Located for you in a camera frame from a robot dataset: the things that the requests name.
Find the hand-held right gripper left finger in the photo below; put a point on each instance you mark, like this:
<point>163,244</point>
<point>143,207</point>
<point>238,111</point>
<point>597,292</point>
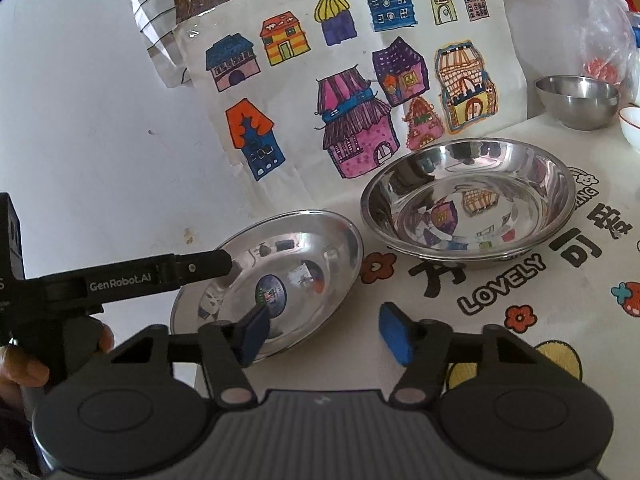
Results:
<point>252,332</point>

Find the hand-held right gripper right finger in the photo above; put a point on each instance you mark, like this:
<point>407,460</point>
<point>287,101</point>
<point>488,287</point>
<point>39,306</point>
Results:
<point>397,332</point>

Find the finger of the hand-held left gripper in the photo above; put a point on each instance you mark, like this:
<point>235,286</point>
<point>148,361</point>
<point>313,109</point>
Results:
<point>130,280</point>

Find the steel plate with round sticker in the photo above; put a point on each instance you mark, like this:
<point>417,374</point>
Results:
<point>305,260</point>

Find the large deep steel plate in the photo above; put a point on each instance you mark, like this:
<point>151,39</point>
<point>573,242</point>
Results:
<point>465,195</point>

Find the grey bowl with red rim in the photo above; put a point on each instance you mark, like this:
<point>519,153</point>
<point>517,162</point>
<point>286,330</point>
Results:
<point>575,102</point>

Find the white bowl with red rim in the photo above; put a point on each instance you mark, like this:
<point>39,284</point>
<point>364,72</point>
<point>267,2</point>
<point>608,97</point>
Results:
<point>631,127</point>

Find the person's left hand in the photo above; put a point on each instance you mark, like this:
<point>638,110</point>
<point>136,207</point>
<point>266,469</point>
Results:
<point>27,367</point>

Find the white printed tablecloth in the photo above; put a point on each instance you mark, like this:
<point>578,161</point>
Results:
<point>550,290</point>

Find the coloured houses drawing sheet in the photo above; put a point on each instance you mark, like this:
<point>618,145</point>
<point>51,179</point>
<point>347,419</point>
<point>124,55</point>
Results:
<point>300,90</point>

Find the clear plastic bag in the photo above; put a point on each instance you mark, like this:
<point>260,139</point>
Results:
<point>600,30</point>

